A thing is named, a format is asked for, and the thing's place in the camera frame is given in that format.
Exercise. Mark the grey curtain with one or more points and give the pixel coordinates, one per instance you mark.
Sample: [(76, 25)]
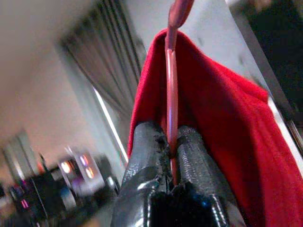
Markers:
[(106, 59)]

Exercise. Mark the red shirt with white print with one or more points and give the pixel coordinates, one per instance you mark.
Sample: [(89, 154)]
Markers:
[(225, 118)]

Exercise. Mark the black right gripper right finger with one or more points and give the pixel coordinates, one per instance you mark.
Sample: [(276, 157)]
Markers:
[(194, 160)]

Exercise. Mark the white framed glass door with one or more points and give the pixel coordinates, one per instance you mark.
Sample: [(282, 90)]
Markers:
[(109, 120)]

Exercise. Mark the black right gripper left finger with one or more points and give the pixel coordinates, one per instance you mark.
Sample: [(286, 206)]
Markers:
[(144, 153)]

